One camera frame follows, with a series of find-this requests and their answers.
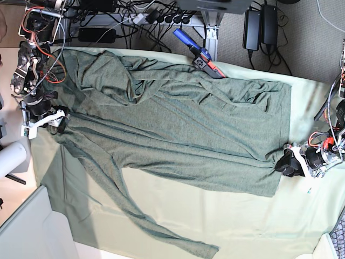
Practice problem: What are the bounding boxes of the black power adapter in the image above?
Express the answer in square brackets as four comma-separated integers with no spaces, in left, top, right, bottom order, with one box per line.
[261,4,278,45]
[243,9,261,51]

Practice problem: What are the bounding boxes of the green T-shirt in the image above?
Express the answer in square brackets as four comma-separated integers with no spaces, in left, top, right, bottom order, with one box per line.
[43,49,292,258]

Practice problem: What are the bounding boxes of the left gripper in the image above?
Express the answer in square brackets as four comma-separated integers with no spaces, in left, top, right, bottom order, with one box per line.
[274,149,305,178]

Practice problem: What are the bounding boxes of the black power brick under table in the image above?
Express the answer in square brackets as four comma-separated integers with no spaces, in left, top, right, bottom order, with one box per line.
[78,28,117,44]

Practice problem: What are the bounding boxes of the black power adapter right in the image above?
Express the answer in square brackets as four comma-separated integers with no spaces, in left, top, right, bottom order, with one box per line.
[261,4,278,45]

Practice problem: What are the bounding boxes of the light green table cloth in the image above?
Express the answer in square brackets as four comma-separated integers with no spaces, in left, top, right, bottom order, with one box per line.
[31,48,344,258]

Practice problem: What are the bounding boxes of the red and blue clamp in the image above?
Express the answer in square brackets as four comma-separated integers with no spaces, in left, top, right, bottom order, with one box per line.
[173,29,226,79]

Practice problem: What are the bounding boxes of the white cylinder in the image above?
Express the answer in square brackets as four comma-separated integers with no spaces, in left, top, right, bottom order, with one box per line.
[0,142,29,179]

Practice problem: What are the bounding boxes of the white power strip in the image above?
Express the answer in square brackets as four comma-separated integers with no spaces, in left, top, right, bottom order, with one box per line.
[63,13,205,28]

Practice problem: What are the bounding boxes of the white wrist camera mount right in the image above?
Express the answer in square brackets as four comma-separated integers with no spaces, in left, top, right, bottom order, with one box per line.
[20,110,64,140]

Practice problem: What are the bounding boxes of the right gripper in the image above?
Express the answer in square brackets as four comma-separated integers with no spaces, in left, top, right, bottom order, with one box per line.
[47,106,70,135]

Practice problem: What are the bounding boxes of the black power adapter left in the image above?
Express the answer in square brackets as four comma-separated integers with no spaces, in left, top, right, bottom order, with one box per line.
[243,9,261,51]

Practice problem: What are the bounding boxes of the aluminium table frame leg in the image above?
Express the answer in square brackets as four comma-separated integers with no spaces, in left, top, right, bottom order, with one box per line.
[201,11,224,61]

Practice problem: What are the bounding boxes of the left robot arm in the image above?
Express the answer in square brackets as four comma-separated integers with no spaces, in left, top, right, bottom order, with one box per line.
[275,50,344,179]

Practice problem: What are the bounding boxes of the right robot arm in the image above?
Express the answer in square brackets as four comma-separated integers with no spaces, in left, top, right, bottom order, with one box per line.
[10,1,70,139]

